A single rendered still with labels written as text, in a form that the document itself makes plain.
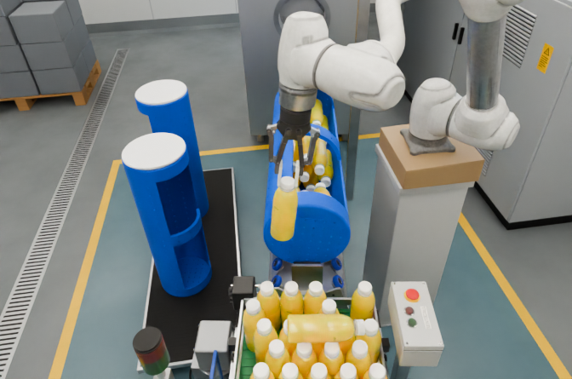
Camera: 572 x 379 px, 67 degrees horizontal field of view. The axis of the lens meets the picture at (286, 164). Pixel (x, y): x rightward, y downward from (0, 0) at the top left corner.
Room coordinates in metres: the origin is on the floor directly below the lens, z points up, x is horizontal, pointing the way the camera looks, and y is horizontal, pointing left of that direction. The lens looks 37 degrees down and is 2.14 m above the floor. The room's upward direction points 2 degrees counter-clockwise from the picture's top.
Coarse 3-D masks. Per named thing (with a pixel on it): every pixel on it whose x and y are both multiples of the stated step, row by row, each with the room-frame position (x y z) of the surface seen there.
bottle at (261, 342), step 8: (256, 328) 0.67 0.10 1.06; (272, 328) 0.67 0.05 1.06; (256, 336) 0.65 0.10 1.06; (264, 336) 0.64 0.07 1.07; (272, 336) 0.65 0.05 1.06; (256, 344) 0.64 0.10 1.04; (264, 344) 0.63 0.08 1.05; (256, 352) 0.64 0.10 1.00; (264, 352) 0.63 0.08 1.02; (256, 360) 0.65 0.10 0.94; (264, 360) 0.63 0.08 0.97
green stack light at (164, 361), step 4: (168, 352) 0.54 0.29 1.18; (164, 356) 0.52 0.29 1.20; (168, 356) 0.53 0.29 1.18; (160, 360) 0.51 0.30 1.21; (164, 360) 0.52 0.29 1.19; (168, 360) 0.53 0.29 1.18; (140, 364) 0.51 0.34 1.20; (144, 364) 0.50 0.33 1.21; (148, 364) 0.50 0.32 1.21; (152, 364) 0.50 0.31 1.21; (156, 364) 0.50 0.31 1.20; (160, 364) 0.51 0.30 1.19; (164, 364) 0.52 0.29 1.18; (168, 364) 0.52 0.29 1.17; (144, 368) 0.50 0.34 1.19; (148, 368) 0.50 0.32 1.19; (152, 368) 0.50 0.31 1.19; (156, 368) 0.50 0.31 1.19; (160, 368) 0.51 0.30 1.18; (164, 368) 0.51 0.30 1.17; (148, 372) 0.50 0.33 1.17; (152, 372) 0.50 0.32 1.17; (156, 372) 0.50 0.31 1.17; (160, 372) 0.50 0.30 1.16
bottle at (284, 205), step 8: (280, 192) 0.87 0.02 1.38; (288, 192) 0.87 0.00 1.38; (296, 192) 0.88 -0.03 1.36; (280, 200) 0.86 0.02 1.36; (288, 200) 0.86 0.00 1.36; (296, 200) 0.87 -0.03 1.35; (272, 208) 0.88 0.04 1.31; (280, 208) 0.85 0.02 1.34; (288, 208) 0.85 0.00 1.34; (296, 208) 0.87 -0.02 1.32; (272, 216) 0.87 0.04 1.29; (280, 216) 0.85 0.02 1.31; (288, 216) 0.85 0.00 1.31; (272, 224) 0.86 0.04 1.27; (280, 224) 0.85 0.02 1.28; (288, 224) 0.85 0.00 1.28; (272, 232) 0.86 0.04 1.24; (280, 232) 0.85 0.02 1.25; (288, 232) 0.85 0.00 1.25; (280, 240) 0.85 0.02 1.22
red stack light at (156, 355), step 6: (162, 336) 0.54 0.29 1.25; (162, 342) 0.53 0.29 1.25; (162, 348) 0.52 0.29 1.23; (138, 354) 0.50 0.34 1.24; (144, 354) 0.50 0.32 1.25; (150, 354) 0.50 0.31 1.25; (156, 354) 0.51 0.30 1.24; (162, 354) 0.52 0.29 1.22; (144, 360) 0.50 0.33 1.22; (150, 360) 0.50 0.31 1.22; (156, 360) 0.51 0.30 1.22
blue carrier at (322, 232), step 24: (288, 144) 1.32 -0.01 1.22; (336, 144) 1.39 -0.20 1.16; (288, 168) 1.18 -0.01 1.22; (336, 168) 1.38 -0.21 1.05; (312, 192) 1.03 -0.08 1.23; (336, 192) 1.26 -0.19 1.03; (312, 216) 0.97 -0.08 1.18; (336, 216) 0.97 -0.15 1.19; (264, 240) 0.98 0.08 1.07; (288, 240) 0.97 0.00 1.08; (312, 240) 0.97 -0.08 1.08; (336, 240) 0.97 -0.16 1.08
